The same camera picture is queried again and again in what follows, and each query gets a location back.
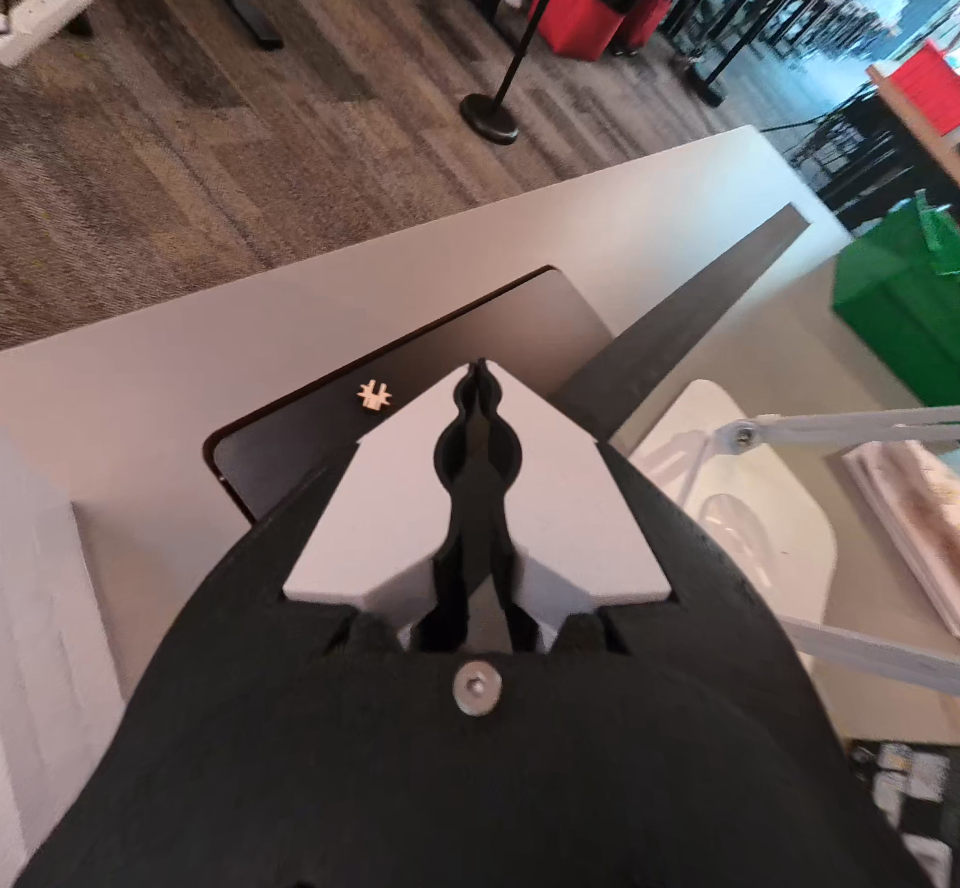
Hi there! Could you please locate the black rounded flat plate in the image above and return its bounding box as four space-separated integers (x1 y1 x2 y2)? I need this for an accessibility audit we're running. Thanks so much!
202 265 618 523

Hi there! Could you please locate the red storage bin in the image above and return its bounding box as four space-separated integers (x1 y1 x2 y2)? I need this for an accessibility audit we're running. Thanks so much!
888 40 960 135

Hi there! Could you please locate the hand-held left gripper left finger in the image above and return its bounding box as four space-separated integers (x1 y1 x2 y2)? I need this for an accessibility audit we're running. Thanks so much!
282 360 485 653

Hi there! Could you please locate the black stanchion post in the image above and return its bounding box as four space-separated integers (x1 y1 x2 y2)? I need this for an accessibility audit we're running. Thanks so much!
459 0 594 147
686 0 826 109

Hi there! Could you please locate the green plastic bin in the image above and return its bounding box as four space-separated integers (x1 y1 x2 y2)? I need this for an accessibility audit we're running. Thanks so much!
831 189 960 409

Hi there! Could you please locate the clear plastic bin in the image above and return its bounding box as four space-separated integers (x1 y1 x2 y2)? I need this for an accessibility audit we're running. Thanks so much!
0 426 126 863

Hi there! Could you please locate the instruction booklet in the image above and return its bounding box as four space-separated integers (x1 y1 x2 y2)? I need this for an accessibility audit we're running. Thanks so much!
840 439 960 640

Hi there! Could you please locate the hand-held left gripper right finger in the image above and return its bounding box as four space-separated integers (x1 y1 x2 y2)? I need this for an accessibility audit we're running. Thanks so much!
480 357 672 649

